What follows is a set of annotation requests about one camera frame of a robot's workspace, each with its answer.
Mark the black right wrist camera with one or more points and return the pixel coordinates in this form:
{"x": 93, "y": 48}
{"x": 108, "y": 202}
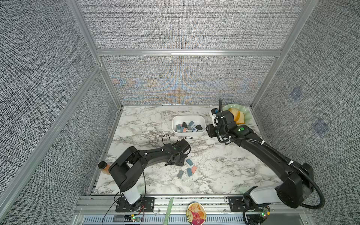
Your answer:
{"x": 217, "y": 116}

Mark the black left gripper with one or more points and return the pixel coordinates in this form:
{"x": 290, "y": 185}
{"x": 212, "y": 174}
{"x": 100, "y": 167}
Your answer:
{"x": 183, "y": 159}

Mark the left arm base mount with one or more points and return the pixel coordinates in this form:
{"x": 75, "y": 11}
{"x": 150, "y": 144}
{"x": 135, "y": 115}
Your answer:
{"x": 144, "y": 204}

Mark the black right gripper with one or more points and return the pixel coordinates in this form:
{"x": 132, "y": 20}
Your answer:
{"x": 210, "y": 131}

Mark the green scalloped plate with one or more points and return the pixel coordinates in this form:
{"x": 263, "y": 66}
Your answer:
{"x": 246, "y": 110}

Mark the white storage box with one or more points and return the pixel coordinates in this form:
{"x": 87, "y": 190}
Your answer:
{"x": 188, "y": 125}

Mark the green strip on rail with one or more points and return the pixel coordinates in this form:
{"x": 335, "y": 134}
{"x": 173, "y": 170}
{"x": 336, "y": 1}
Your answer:
{"x": 168, "y": 211}

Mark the teal eraser bottom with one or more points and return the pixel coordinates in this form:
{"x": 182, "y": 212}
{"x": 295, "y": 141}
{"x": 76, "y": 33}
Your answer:
{"x": 189, "y": 172}

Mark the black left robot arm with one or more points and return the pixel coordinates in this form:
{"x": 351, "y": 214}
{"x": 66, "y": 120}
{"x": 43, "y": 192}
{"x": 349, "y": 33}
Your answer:
{"x": 127, "y": 169}

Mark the orange black-capped jar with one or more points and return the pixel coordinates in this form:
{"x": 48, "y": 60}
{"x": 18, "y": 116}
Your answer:
{"x": 104, "y": 167}

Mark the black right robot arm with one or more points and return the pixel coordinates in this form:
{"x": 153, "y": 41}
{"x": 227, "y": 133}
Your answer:
{"x": 297, "y": 186}

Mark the round colourful tin lid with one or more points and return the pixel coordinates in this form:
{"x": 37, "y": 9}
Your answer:
{"x": 196, "y": 214}

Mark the bread pieces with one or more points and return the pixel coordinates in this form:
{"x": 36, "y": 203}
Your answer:
{"x": 239, "y": 116}

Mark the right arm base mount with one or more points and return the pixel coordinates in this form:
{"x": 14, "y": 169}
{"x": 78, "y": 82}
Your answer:
{"x": 239, "y": 203}

